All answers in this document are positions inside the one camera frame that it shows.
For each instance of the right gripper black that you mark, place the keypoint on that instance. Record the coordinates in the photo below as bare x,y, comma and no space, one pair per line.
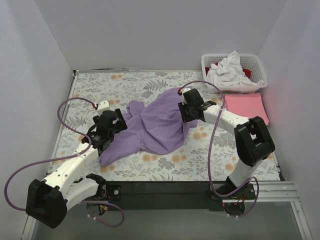
184,114

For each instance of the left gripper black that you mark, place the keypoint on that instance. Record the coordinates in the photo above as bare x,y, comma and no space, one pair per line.
121,119

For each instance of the purple t shirt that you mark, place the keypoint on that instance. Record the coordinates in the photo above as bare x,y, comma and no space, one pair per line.
157,128

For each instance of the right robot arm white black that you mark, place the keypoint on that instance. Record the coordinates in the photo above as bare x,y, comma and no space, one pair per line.
252,138

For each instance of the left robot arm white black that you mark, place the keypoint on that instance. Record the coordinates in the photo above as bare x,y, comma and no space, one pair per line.
49,200

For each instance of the floral patterned table mat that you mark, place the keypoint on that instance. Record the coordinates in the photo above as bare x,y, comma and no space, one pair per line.
207,152

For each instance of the white crumpled t shirt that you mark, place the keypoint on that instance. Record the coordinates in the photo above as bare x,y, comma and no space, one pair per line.
229,73

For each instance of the folded pink t shirt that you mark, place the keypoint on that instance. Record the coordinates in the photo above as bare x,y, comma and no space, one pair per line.
247,105

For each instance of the red t shirt in basket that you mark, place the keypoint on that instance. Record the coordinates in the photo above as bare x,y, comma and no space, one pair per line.
247,72

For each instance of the white plastic laundry basket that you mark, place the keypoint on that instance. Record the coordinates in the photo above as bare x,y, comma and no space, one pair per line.
247,61

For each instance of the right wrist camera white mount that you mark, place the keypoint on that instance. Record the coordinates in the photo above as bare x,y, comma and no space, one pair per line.
181,92

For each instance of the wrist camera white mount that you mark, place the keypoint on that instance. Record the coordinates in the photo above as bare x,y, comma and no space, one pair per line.
101,107
181,92

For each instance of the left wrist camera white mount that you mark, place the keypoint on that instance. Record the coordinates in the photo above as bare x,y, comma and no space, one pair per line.
101,107

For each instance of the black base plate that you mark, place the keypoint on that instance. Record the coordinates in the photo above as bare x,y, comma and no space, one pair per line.
170,195

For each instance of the aluminium rail frame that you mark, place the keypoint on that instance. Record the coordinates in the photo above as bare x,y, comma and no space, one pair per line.
274,214

